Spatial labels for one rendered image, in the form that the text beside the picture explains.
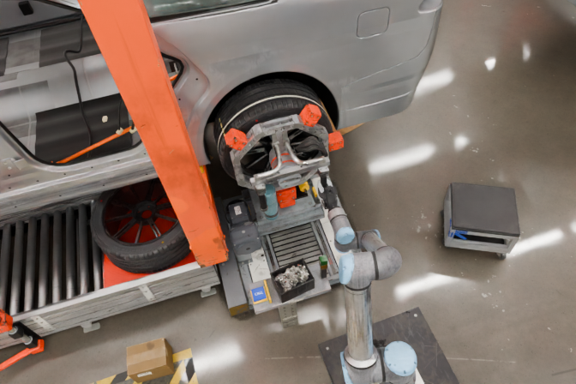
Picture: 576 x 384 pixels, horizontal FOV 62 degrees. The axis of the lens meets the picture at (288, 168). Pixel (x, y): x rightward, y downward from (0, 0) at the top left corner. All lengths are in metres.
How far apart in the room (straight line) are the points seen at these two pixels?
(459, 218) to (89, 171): 2.17
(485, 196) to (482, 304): 0.67
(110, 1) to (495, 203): 2.52
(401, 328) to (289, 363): 0.70
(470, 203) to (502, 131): 1.09
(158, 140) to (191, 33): 0.58
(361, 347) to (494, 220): 1.33
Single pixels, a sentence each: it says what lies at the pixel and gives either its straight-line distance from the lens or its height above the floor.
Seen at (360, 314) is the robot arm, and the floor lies 0.96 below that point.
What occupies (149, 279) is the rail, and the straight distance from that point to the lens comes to 2.95.
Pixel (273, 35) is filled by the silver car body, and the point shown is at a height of 1.53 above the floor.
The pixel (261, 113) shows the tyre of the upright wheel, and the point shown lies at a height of 1.16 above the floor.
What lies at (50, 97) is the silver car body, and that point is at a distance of 3.45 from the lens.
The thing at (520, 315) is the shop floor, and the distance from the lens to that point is 3.34.
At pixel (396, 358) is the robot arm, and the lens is 2.37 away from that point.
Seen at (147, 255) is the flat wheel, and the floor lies 0.49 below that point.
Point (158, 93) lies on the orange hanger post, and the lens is 1.73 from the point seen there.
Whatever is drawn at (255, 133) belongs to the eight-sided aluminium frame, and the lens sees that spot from 2.45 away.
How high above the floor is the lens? 2.91
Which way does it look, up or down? 52 degrees down
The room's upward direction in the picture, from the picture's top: 6 degrees counter-clockwise
